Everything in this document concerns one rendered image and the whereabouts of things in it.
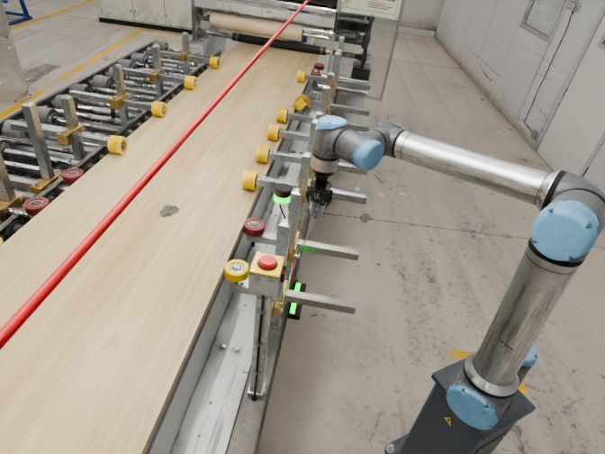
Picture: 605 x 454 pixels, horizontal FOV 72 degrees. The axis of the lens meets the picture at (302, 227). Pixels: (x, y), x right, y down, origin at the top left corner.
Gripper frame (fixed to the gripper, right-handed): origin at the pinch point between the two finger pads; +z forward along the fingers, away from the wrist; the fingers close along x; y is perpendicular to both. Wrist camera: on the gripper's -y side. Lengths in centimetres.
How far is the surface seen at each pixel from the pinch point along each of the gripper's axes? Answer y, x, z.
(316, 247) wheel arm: -0.2, 2.3, 15.1
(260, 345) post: 55, -8, 7
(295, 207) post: 4.2, -7.2, -4.0
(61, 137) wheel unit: -32, -117, 6
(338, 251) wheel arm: -0.1, 11.0, 15.2
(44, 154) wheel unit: -17, -115, 7
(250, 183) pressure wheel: -22.9, -29.2, 6.1
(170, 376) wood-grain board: 66, -28, 12
